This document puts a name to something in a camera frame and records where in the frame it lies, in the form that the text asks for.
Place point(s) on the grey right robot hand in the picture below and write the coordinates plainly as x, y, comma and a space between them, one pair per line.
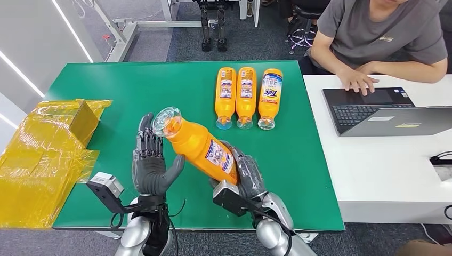
250, 176

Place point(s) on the person's right hand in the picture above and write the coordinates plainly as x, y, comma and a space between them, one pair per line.
356, 81

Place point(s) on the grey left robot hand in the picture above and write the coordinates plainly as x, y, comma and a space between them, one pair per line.
152, 176

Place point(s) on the person's left hand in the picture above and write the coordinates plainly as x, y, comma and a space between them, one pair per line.
365, 68

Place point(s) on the orange detergent bottle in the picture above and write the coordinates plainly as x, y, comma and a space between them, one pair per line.
194, 145
225, 88
245, 88
270, 92

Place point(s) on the person's left forearm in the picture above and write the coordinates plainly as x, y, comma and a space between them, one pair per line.
409, 72

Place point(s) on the person's right forearm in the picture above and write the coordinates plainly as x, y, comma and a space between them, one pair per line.
325, 60

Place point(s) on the person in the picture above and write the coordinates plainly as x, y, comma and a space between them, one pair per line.
370, 32

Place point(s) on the dark grey laptop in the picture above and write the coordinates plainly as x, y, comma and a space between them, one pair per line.
388, 116

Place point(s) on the black office chair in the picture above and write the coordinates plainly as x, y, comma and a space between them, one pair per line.
307, 14

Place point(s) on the yellow-taped cardboard box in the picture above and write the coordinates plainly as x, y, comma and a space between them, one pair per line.
39, 166

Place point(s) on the white table leg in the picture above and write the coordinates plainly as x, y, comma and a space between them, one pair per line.
255, 12

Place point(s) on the black robot leg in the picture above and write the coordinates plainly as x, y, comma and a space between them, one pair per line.
221, 32
206, 32

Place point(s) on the tan rounded object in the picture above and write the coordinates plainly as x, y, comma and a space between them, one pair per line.
423, 249

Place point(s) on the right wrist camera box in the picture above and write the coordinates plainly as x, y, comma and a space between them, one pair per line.
229, 199

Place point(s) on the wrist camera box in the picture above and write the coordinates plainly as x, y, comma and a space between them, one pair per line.
106, 192
229, 199

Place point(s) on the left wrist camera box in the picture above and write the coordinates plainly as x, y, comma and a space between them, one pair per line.
106, 192

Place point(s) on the white table foot bracket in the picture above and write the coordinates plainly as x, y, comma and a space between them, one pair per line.
307, 237

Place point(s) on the white metal frame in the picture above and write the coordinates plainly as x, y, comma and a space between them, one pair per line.
123, 39

